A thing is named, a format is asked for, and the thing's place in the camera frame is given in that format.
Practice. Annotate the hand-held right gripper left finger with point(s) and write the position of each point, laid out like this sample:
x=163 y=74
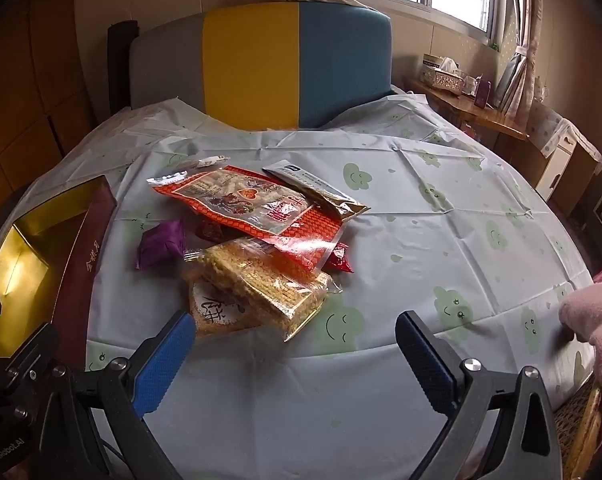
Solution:
x=166 y=360

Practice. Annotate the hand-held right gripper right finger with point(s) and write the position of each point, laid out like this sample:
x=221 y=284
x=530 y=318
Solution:
x=426 y=360

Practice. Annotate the round cake packet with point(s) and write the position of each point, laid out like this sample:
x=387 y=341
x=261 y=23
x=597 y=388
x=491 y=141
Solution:
x=216 y=310

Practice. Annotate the dark red gift box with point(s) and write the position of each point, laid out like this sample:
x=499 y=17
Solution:
x=86 y=260

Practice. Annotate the purple snack packet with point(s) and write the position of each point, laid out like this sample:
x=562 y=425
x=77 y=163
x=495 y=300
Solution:
x=161 y=242

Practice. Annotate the clear rice crisp packet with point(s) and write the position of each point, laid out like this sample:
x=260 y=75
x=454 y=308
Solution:
x=271 y=285

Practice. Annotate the large red snack packet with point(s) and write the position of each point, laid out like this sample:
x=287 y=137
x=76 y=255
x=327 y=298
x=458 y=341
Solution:
x=261 y=210

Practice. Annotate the small white snack packet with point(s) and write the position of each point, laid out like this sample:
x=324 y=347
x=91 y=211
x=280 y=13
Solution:
x=208 y=162

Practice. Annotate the gold and white sachet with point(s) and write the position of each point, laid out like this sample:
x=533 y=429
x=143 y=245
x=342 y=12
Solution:
x=306 y=182

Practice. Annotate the cloud print tablecloth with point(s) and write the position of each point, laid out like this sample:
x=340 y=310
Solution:
x=431 y=240

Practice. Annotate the wicker chair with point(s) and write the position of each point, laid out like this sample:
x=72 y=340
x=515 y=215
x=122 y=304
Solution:
x=576 y=425

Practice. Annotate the pink clothing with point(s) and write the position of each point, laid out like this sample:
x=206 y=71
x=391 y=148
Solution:
x=601 y=330

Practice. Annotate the white cabinet with dotted cloth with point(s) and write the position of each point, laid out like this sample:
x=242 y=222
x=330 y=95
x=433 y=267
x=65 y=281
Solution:
x=561 y=160

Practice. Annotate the wooden side desk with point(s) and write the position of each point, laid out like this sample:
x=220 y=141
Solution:
x=471 y=112

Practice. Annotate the small purple box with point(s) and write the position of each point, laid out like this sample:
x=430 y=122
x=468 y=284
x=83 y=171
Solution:
x=482 y=94

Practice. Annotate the woven tissue box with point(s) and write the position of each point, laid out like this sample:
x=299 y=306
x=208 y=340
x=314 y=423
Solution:
x=441 y=77

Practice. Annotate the yellow blue grey headboard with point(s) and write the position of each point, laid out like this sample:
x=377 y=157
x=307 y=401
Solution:
x=251 y=65

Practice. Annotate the dotted hanging curtain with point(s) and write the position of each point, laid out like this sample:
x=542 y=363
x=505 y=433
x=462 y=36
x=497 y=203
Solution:
x=523 y=35

